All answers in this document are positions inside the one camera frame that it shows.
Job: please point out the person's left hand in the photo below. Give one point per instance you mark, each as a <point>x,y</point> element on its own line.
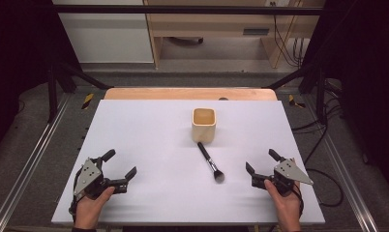
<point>89,211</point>

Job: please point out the black horizontal frame bar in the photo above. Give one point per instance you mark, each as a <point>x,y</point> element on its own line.
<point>183,9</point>

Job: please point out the black metal stand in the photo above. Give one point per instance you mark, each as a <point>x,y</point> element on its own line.
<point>320,93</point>
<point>53,93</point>

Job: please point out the white cabinet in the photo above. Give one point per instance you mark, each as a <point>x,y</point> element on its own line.
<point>108,35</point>

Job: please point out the person's right hand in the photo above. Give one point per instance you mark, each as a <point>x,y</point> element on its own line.
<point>287,209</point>

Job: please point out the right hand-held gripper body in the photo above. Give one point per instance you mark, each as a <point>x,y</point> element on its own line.
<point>291,172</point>

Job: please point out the black curtain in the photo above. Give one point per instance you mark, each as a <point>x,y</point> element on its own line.
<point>366,80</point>
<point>18,64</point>

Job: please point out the black makeup brush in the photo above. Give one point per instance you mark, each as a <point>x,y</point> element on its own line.
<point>209,160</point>

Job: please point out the light wooden desk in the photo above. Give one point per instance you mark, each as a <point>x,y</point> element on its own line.
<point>212,22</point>

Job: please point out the cream square ceramic cup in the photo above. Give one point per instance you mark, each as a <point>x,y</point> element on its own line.
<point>203,130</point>

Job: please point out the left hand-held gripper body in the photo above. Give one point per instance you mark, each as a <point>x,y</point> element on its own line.
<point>87,175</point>

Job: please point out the aluminium floor rail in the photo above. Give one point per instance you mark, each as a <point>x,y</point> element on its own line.
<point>347,180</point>
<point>28,167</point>

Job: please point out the yellow-black tape marker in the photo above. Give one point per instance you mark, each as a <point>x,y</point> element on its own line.
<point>87,101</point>
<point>292,100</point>

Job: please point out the white table cover sheet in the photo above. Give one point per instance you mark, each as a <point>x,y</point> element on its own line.
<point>150,161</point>

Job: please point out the white wall socket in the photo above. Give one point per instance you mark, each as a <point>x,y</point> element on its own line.
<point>278,2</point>

